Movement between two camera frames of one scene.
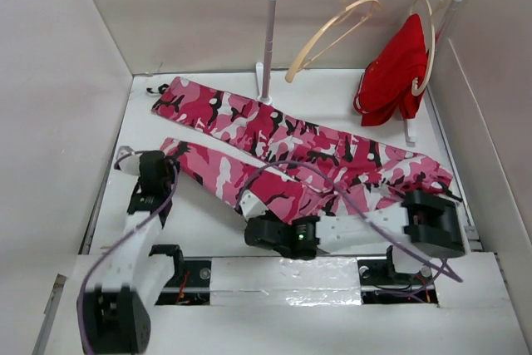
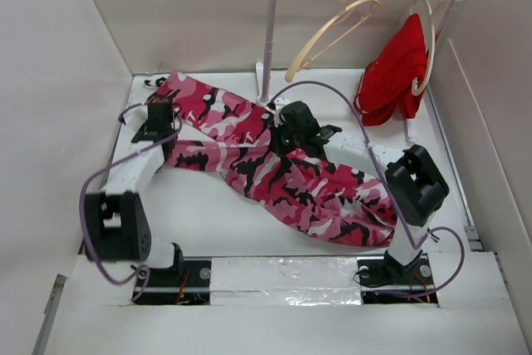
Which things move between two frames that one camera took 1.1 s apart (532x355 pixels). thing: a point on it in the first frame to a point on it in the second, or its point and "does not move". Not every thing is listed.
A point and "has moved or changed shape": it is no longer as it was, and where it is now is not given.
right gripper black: [268, 214] to [277, 144]
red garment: [386, 86] does not move
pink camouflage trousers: [304, 175] has moved or changed shape
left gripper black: [170, 168] to [142, 129]
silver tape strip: [284, 282] does not move
